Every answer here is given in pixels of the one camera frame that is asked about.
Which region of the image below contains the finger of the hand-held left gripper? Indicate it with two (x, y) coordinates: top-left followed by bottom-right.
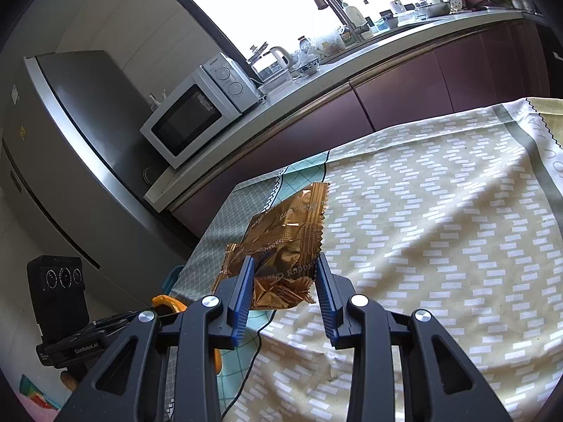
(90, 310), (141, 332)

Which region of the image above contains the black cable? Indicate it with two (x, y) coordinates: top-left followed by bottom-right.
(222, 310), (277, 418)

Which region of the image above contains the person's left hand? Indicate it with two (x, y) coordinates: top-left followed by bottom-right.
(61, 370), (84, 393)

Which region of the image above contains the white electric kettle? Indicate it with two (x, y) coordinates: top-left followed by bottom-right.
(267, 46), (293, 77)

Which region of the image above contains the maroon kitchen cabinet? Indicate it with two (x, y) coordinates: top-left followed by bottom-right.
(169, 20), (555, 238)

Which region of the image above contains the teal plastic bin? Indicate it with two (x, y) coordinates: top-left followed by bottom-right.
(165, 265), (185, 300)

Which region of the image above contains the light stone kitchen countertop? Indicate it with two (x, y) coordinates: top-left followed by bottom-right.
(144, 9), (535, 205)

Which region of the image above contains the white soap bottle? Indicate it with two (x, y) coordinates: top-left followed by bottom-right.
(344, 2), (364, 27)

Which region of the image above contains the teal plastic basket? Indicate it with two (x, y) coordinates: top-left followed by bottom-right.
(20, 375), (61, 407)

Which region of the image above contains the orange peel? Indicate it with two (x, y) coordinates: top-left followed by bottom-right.
(151, 294), (223, 376)

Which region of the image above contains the silver refrigerator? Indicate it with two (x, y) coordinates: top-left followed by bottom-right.
(0, 50), (194, 317)

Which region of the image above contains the white microwave oven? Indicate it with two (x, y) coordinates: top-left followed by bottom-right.
(140, 53), (260, 170)

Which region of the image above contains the metal kitchen faucet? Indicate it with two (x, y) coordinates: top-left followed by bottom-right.
(301, 0), (372, 42)

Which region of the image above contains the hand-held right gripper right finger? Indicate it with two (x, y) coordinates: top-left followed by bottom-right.
(316, 252), (513, 422)

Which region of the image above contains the golden snack wrapper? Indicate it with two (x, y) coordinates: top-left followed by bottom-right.
(211, 181), (330, 311)

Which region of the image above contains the patterned tablecloth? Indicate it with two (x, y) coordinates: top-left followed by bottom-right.
(165, 97), (563, 422)

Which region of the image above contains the glass pot with lid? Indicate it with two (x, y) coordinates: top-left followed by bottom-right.
(249, 42), (276, 82)

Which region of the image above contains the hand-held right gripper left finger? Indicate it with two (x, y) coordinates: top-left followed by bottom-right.
(55, 255), (257, 422)

